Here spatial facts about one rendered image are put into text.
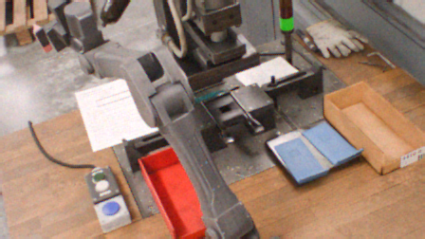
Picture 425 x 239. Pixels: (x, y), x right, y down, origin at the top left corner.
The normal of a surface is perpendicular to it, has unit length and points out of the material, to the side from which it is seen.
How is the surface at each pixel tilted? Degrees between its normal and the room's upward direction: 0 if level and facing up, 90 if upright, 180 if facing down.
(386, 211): 0
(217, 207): 55
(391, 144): 0
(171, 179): 0
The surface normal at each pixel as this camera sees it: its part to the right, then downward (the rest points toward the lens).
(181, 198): -0.14, -0.77
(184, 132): 0.40, -0.07
